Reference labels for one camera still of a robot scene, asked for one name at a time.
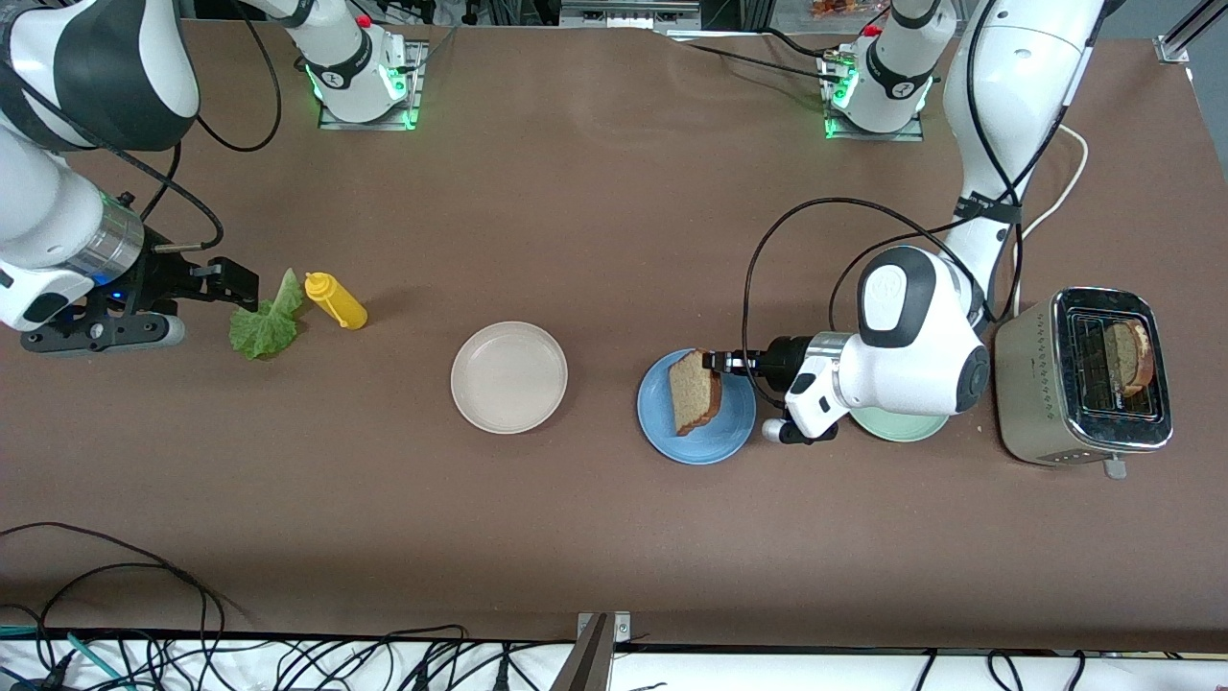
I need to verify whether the green lettuce leaf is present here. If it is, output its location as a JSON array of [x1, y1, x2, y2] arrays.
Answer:
[[228, 269, 306, 361]]

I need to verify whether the brown bread slice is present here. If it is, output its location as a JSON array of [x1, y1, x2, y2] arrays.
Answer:
[[668, 348, 723, 438], [1103, 320, 1153, 397]]

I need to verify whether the yellow squeeze sauce bottle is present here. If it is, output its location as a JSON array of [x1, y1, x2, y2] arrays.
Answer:
[[304, 272, 368, 331]]

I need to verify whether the blue round plate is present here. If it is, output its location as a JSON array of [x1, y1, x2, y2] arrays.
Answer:
[[637, 347, 758, 466]]

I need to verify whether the green round plate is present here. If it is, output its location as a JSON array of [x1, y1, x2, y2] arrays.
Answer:
[[849, 405, 953, 443]]

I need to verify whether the beige round plate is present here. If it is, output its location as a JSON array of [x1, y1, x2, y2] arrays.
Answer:
[[450, 321, 569, 436]]

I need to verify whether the beige chrome toaster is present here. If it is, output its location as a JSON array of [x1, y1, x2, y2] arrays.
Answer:
[[994, 286, 1175, 480]]

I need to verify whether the silver metal box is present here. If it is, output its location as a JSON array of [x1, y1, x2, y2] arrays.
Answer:
[[559, 0, 701, 28]]

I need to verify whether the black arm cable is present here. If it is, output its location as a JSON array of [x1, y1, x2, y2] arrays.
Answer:
[[19, 0, 281, 255], [741, 0, 1102, 409]]

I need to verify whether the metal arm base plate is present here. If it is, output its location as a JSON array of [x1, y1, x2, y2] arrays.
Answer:
[[318, 40, 425, 131], [820, 53, 927, 142]]

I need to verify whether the long black looped cable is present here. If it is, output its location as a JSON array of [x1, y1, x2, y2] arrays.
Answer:
[[0, 521, 227, 673]]

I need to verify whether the thin black base cable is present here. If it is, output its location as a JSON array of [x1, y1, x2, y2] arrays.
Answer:
[[662, 27, 850, 83]]

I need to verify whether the grey metal bracket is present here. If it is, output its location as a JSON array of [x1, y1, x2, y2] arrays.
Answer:
[[549, 611, 632, 691]]

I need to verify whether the white toaster power cord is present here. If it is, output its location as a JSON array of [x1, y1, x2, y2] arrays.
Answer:
[[1012, 123, 1091, 320]]

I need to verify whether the teal cable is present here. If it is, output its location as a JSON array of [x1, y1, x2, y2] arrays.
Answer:
[[0, 624, 128, 691]]

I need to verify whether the aluminium frame profile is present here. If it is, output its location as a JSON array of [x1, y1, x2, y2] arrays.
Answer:
[[1156, 0, 1228, 66]]

